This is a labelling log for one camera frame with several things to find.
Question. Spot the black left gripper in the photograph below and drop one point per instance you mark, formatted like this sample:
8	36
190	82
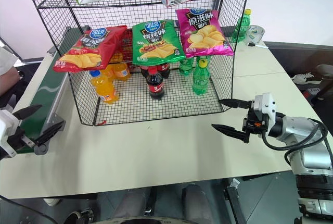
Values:
18	140

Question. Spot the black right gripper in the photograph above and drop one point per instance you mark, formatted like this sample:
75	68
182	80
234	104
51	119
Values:
253	123

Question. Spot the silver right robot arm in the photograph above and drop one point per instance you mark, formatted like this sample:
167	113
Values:
309	153

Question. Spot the green conveyor belt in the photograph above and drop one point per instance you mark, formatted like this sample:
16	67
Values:
49	88

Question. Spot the green soda bottle yellow cap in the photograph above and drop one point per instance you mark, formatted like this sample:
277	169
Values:
186	66
200	80
242	27

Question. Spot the person in white shirt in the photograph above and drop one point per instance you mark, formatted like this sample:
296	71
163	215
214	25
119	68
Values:
6	65

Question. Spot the white marker pen black cap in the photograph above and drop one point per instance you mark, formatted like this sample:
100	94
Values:
258	45

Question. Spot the orange soda bottle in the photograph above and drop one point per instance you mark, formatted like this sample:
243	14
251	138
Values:
105	88
108	71
122	71

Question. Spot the white sneaker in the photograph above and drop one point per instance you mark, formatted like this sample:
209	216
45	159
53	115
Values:
303	77

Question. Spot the cola bottle red label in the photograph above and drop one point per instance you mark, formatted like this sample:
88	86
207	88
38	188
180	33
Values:
146	71
164	69
155	84

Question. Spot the black metal table leg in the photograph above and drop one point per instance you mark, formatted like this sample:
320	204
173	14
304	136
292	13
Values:
235	203

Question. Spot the red potato chips bag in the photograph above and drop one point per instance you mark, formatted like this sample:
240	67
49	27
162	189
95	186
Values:
86	49

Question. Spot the magenta potato chips bag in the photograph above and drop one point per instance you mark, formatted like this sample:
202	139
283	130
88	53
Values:
203	34

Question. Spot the green potato chips bag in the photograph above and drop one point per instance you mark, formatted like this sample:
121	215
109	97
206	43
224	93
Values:
156	44

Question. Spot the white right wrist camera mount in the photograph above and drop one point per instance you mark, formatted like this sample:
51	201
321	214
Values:
266	104

